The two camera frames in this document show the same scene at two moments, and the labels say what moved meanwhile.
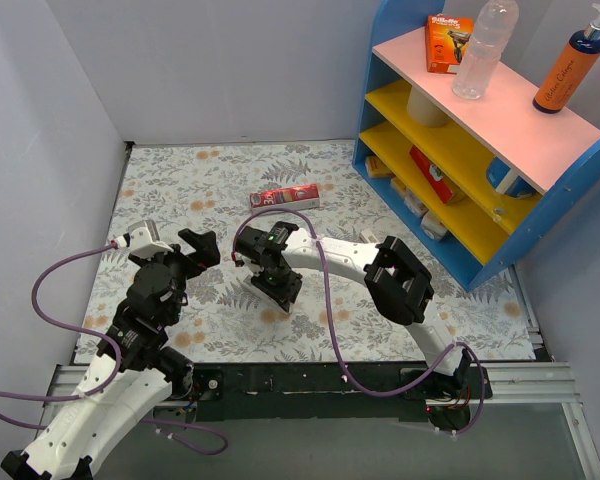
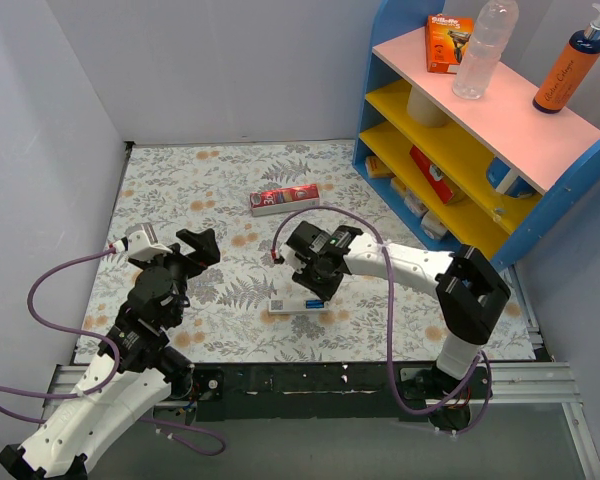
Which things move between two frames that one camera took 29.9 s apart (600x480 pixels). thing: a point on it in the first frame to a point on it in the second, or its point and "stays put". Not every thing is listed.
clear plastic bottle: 496,25 stays put
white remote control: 262,295 to 297,306
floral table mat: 313,187 stays put
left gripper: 190,254 stays put
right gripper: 276,288 to 309,273
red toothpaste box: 285,198 stays put
